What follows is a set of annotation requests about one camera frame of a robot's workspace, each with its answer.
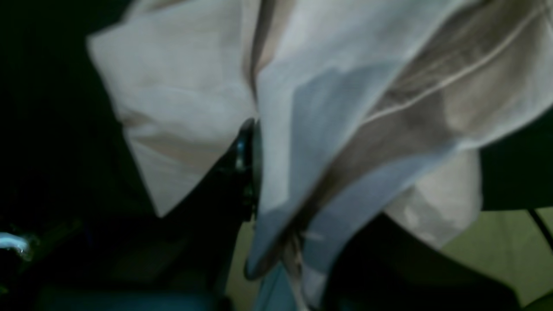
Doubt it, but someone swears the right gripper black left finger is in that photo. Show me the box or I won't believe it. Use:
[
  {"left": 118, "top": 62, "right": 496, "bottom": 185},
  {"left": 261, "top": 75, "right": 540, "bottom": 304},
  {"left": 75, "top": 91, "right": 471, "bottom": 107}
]
[{"left": 109, "top": 118, "right": 260, "bottom": 303}]

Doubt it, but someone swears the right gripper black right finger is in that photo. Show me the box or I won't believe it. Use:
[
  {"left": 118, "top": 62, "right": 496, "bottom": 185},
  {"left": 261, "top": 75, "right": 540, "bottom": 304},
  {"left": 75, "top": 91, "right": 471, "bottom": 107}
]
[{"left": 322, "top": 215, "right": 521, "bottom": 311}]

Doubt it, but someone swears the pink T-shirt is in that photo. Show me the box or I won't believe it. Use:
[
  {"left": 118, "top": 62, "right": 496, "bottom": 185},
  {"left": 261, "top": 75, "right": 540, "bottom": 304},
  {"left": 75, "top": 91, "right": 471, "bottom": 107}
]
[{"left": 88, "top": 0, "right": 552, "bottom": 309}]

